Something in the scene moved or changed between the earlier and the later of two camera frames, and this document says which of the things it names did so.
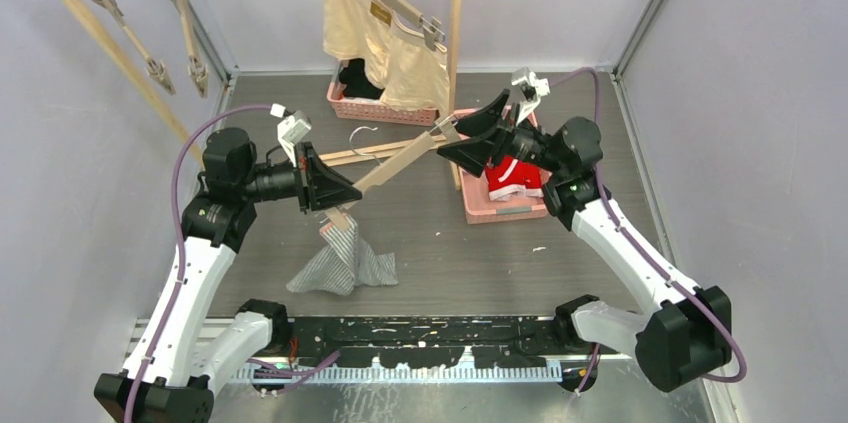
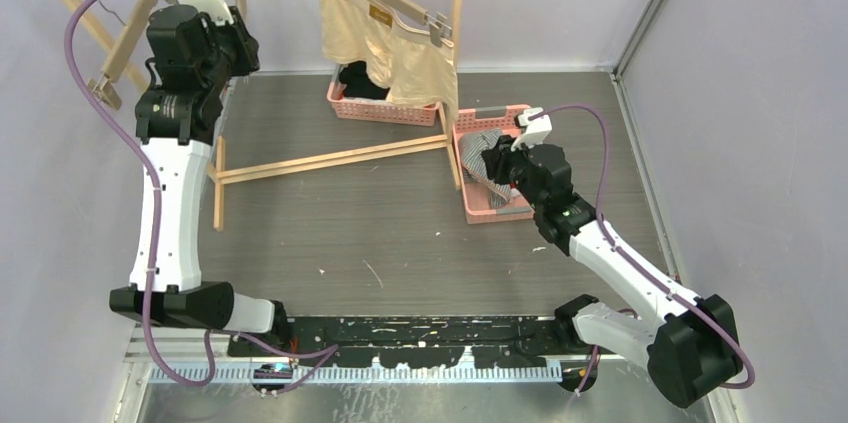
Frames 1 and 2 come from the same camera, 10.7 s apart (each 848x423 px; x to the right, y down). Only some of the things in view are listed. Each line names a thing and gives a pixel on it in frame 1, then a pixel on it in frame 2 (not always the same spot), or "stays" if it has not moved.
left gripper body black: x=308 y=189 to x=231 y=55
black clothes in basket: x=356 y=82 stays
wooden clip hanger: x=154 y=68 to x=101 y=88
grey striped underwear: x=345 y=263 to x=471 y=146
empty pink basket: x=479 y=209 stays
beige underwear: x=394 y=53 stays
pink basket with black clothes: x=356 y=97 stays
